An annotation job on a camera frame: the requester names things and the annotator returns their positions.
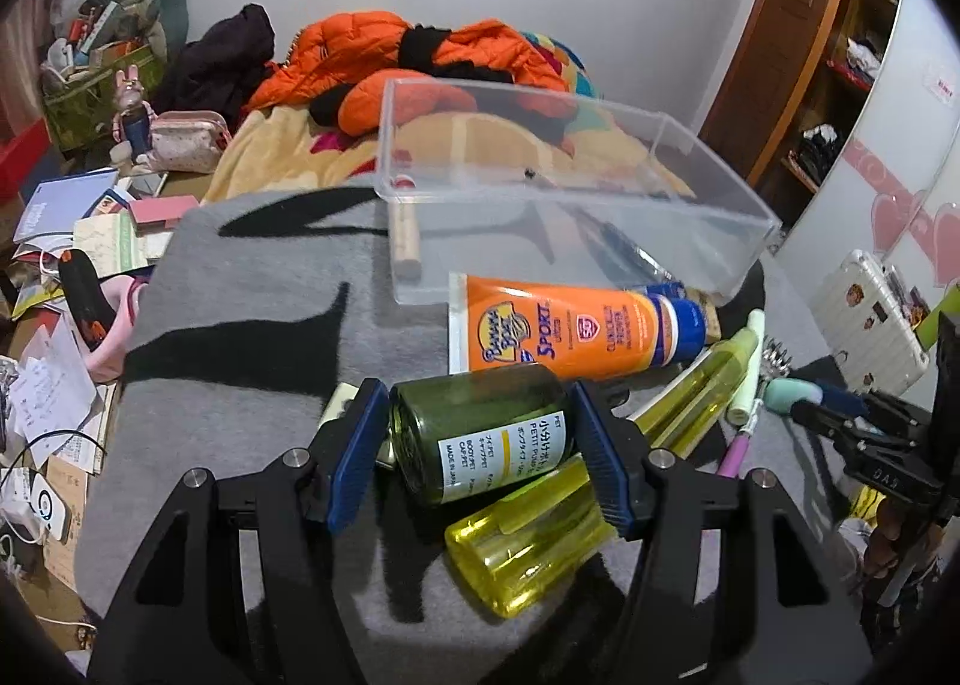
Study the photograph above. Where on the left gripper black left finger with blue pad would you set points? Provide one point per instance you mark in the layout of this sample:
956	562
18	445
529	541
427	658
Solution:
354	426

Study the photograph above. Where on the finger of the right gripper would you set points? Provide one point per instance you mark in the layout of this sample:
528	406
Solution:
817	418

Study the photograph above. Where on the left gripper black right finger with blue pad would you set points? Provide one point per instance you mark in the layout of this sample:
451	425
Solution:
597	435

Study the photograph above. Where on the light green tube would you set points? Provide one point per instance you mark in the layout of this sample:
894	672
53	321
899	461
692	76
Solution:
742	404

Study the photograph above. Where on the dark green glass bottle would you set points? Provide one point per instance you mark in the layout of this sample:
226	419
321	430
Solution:
459	436

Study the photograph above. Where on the yellow transparent spray bottle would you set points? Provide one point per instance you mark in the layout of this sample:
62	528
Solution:
514	551

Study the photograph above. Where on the orange sunscreen tube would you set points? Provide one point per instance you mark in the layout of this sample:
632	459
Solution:
575	332

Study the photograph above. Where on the teal makeup sponge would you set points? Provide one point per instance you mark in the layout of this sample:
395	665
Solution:
782	393

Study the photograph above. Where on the metal head massager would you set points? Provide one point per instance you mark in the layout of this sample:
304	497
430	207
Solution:
775	361

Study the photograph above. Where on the purple pen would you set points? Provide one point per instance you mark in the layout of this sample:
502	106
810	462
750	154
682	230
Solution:
735	454

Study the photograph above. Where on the white patterned suitcase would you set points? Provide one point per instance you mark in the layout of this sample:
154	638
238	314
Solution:
865	328

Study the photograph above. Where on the cork stopper stick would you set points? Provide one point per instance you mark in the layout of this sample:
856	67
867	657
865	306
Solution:
404	233

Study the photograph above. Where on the grey black blanket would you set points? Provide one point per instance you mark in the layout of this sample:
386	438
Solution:
205	548

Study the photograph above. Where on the clear plastic storage box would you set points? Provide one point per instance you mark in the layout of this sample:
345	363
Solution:
505	222

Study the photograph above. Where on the pink black slipper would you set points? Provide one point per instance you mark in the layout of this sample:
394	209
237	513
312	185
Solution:
104	313

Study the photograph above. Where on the pink box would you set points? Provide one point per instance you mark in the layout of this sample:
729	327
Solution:
164	212

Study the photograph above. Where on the pink floral pouch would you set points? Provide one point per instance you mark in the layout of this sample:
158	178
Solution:
187	142

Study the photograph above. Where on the colourful patterned bed quilt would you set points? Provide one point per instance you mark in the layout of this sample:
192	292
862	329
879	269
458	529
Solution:
458	121

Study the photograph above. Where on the orange puffer jacket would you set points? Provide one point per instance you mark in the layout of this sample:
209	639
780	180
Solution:
339	66

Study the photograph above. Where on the white charger device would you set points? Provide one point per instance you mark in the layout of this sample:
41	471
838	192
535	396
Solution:
32	506

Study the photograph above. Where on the dark purple garment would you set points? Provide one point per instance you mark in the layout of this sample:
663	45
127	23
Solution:
221	71

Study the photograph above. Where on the rabbit figurine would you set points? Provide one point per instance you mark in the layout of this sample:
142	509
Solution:
132	118

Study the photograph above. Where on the blue notebook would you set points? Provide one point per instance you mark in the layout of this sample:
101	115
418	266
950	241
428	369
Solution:
56	204

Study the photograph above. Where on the wooden door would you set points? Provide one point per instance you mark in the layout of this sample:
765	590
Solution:
774	63

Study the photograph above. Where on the green storage basket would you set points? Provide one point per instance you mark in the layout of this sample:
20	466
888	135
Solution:
82	111

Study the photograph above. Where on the wooden shelf unit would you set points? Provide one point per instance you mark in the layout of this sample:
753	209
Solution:
842	81

